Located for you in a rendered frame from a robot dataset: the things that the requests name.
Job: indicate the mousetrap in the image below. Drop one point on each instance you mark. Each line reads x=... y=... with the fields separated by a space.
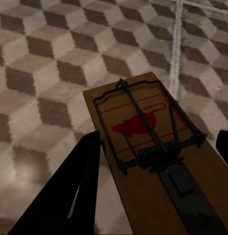
x=169 y=178

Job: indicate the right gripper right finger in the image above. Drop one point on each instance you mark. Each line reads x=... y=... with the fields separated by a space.
x=222 y=144

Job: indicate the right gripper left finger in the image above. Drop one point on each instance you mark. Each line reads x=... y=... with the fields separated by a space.
x=47 y=214

